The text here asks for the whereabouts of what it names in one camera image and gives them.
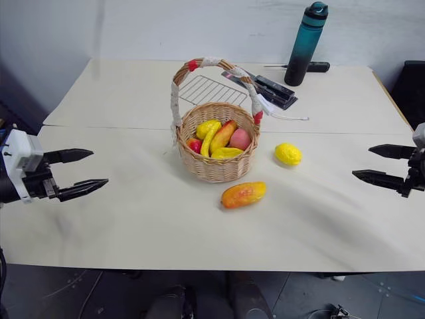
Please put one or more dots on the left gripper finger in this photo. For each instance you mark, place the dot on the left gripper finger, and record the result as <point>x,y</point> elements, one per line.
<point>83,187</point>
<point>68,155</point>

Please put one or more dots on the teal black water bottle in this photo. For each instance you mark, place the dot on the teal black water bottle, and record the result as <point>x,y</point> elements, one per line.
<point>303,50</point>

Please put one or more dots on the yellow banana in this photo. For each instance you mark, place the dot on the yellow banana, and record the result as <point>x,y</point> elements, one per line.
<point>206,146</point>

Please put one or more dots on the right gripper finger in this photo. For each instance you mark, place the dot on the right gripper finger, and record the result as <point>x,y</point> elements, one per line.
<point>393,151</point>
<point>378,177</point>

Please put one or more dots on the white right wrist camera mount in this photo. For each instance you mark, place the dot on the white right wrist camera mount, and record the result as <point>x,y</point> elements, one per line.
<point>420,134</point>

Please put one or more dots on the pink peach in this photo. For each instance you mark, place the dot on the pink peach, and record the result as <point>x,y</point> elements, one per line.
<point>239,139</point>

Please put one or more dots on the small black metal fixture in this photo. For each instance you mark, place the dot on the small black metal fixture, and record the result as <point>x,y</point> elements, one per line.
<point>340,312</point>

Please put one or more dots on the yellow plastic toy lemon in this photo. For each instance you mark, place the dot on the yellow plastic toy lemon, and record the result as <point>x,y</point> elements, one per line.
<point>205,128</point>

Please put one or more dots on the black electronic device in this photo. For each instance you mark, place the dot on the black electronic device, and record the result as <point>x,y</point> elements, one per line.
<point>275,91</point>

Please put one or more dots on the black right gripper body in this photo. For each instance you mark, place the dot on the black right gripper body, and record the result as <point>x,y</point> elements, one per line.
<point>416,172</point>

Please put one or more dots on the yellow star fruit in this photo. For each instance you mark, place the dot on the yellow star fruit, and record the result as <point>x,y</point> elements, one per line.
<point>226,153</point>

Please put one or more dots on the white paper tag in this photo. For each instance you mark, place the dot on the white paper tag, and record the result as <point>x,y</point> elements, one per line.
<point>265,104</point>

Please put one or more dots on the red apple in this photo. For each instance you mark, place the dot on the red apple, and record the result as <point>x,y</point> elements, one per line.
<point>195,145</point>

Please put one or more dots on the orange yellow mango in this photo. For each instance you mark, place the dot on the orange yellow mango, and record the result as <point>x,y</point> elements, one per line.
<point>244,195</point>
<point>223,134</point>

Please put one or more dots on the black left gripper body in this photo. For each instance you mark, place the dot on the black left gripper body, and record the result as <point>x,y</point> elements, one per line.
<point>38,182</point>

